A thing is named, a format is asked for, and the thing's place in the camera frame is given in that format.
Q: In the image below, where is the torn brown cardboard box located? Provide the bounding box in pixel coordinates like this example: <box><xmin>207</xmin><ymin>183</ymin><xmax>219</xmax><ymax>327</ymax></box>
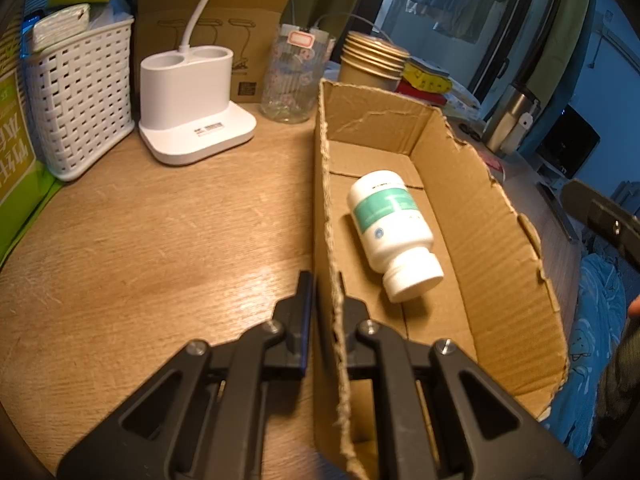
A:
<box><xmin>312</xmin><ymin>79</ymin><xmax>571</xmax><ymax>480</ymax></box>

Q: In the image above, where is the white cable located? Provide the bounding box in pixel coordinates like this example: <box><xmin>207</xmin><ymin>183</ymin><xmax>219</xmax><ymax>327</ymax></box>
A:
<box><xmin>312</xmin><ymin>12</ymin><xmax>391</xmax><ymax>41</ymax></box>

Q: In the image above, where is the stainless steel thermos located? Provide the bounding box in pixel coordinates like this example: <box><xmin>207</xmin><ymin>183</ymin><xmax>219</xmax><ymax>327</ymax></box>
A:
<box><xmin>482</xmin><ymin>82</ymin><xmax>542</xmax><ymax>156</ymax></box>

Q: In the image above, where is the yellow printed packet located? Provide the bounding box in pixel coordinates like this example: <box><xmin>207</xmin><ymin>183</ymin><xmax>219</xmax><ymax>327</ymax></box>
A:
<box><xmin>402</xmin><ymin>57</ymin><xmax>453</xmax><ymax>93</ymax></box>

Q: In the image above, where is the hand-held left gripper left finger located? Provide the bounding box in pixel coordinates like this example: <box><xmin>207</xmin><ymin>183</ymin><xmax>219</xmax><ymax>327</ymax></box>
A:
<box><xmin>56</xmin><ymin>270</ymin><xmax>316</xmax><ymax>480</ymax></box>

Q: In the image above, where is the white pill bottle green label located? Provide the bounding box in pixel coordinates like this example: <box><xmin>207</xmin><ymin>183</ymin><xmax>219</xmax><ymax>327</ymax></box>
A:
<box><xmin>347</xmin><ymin>171</ymin><xmax>445</xmax><ymax>304</ymax></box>

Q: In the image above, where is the brown lamp carton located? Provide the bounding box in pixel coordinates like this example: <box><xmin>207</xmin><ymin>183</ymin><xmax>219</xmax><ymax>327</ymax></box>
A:
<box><xmin>135</xmin><ymin>0</ymin><xmax>303</xmax><ymax>106</ymax></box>

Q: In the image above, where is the blue printed blanket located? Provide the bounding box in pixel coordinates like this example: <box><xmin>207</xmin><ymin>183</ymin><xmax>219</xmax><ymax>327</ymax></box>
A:
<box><xmin>542</xmin><ymin>252</ymin><xmax>631</xmax><ymax>461</ymax></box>

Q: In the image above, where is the patterned clear glass cup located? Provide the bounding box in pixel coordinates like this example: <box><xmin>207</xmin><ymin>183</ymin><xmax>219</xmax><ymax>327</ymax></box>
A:
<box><xmin>260</xmin><ymin>24</ymin><xmax>337</xmax><ymax>123</ymax></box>

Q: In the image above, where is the white desk lamp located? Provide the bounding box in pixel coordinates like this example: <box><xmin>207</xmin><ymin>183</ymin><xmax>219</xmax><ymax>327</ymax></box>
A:
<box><xmin>138</xmin><ymin>0</ymin><xmax>258</xmax><ymax>166</ymax></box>

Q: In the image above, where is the white tissue pack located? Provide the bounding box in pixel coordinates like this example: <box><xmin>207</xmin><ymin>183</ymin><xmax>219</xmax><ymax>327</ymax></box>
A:
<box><xmin>32</xmin><ymin>3</ymin><xmax>92</xmax><ymax>53</ymax></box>

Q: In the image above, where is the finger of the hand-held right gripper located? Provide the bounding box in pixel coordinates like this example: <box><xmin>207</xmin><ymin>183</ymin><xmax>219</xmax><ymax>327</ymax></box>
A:
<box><xmin>562</xmin><ymin>178</ymin><xmax>640</xmax><ymax>266</ymax></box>

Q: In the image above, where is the black box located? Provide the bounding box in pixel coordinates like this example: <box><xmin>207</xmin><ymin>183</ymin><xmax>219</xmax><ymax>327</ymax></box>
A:
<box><xmin>536</xmin><ymin>105</ymin><xmax>601</xmax><ymax>178</ymax></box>

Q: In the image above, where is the stack of brown paper cups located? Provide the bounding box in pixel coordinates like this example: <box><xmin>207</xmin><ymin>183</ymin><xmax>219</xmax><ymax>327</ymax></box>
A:
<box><xmin>337</xmin><ymin>31</ymin><xmax>411</xmax><ymax>93</ymax></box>

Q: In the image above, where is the white woven plastic basket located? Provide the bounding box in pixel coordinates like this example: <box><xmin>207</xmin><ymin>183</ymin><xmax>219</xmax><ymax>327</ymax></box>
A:
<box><xmin>22</xmin><ymin>15</ymin><xmax>137</xmax><ymax>182</ymax></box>

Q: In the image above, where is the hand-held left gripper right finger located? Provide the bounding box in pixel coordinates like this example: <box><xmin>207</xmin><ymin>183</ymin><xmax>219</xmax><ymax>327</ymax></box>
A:
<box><xmin>340</xmin><ymin>272</ymin><xmax>583</xmax><ymax>480</ymax></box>

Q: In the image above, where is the green printed carton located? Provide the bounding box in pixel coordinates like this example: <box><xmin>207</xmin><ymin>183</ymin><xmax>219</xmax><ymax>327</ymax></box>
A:
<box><xmin>0</xmin><ymin>10</ymin><xmax>63</xmax><ymax>266</ymax></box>

